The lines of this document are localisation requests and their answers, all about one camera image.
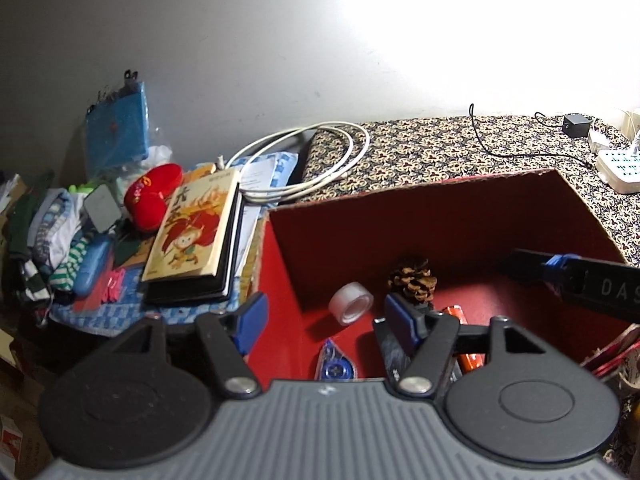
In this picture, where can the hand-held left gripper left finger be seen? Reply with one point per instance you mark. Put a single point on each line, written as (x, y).
(250, 320)

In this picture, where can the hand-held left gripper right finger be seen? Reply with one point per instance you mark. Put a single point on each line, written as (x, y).
(400, 320)

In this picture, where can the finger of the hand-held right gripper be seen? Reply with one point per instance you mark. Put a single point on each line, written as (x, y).
(535, 265)

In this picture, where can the brown pine cone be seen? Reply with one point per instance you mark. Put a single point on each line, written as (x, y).
(412, 280)

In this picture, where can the small white tape roll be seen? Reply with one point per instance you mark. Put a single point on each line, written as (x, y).
(338, 305)

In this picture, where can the blue correction tape dispenser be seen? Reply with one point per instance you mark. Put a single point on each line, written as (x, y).
(337, 367)

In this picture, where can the orange cylinder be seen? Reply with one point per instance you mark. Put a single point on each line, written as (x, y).
(472, 361)

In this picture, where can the red cardboard box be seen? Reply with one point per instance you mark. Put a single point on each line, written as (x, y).
(450, 220)

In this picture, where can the black notebook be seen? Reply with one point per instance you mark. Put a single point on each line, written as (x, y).
(200, 292)

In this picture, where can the red shiny striped packet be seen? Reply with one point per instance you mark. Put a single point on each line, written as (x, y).
(615, 352)

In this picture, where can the cartoon monkey book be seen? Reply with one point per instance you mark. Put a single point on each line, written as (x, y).
(190, 230)

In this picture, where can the white power strip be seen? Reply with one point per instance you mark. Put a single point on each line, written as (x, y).
(622, 172)

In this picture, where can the blue checkered cloth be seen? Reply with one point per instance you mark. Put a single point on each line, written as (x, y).
(125, 317)

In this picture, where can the pink clips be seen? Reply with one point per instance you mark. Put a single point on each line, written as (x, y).
(114, 285)

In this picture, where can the white charger plug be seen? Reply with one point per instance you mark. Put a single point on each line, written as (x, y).
(602, 141)

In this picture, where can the white printed papers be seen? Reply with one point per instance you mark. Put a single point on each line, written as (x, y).
(260, 175)

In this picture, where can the red plush toy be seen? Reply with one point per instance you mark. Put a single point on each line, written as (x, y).
(150, 195)

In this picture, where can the blue glasses case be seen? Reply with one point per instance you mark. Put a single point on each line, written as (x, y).
(92, 265)

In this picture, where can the small grey mirror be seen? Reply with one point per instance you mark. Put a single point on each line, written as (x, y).
(101, 208)

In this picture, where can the pile of folded clothes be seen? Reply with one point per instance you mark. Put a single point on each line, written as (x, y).
(45, 230)

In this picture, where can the blue plastic packet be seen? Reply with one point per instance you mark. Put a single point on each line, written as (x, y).
(117, 130)

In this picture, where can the brown cardboard box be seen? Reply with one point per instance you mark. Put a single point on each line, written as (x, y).
(20, 400)

